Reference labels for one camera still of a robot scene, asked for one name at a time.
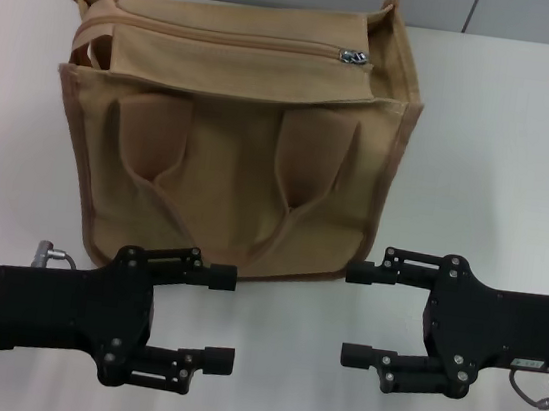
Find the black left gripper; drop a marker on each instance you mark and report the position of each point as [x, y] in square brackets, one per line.
[66, 310]

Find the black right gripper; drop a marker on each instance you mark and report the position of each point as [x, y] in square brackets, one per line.
[500, 328]

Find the silver metal zipper pull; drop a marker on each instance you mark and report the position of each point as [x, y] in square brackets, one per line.
[353, 57]

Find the khaki canvas food bag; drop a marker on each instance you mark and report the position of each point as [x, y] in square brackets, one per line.
[230, 160]

